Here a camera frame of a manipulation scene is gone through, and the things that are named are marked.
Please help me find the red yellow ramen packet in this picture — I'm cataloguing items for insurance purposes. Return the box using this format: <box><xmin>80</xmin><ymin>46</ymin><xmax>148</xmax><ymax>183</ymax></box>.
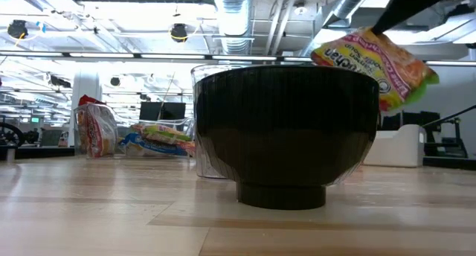
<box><xmin>75</xmin><ymin>94</ymin><xmax>119</xmax><ymax>159</ymax></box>

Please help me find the black computer monitor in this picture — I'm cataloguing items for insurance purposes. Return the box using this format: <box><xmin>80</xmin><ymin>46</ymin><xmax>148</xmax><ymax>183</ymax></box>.
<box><xmin>162</xmin><ymin>101</ymin><xmax>187</xmax><ymax>121</ymax></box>
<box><xmin>138</xmin><ymin>100</ymin><xmax>163</xmax><ymax>122</ymax></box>

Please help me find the clear plastic bin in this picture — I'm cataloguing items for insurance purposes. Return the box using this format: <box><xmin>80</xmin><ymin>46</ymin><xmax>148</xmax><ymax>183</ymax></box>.
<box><xmin>72</xmin><ymin>102</ymin><xmax>195</xmax><ymax>159</ymax></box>

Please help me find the black desk equipment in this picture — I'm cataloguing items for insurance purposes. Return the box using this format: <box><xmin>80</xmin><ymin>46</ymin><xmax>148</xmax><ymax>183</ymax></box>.
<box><xmin>379</xmin><ymin>105</ymin><xmax>476</xmax><ymax>159</ymax></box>

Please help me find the clear bin with bottom sticker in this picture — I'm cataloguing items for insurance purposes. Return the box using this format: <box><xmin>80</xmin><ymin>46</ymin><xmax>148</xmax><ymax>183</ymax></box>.
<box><xmin>189</xmin><ymin>63</ymin><xmax>257</xmax><ymax>180</ymax></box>

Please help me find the blue ramen packet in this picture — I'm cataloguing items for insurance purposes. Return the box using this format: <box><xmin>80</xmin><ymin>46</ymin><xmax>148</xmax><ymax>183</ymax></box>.
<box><xmin>118</xmin><ymin>132</ymin><xmax>196</xmax><ymax>158</ymax></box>

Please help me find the white plastic bin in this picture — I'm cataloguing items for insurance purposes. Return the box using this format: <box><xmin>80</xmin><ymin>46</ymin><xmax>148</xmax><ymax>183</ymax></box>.
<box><xmin>362</xmin><ymin>123</ymin><xmax>428</xmax><ymax>169</ymax></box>

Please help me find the red and black bowl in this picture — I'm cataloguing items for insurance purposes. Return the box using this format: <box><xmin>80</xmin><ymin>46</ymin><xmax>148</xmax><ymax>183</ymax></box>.
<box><xmin>192</xmin><ymin>64</ymin><xmax>381</xmax><ymax>211</ymax></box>

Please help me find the black round wheel object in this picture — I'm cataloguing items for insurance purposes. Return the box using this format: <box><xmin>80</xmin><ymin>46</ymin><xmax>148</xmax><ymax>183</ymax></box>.
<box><xmin>0</xmin><ymin>121</ymin><xmax>26</xmax><ymax>148</ymax></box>

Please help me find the LED light strip bar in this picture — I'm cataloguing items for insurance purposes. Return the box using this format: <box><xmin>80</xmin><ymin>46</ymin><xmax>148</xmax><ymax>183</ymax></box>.
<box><xmin>0</xmin><ymin>50</ymin><xmax>476</xmax><ymax>67</ymax></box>

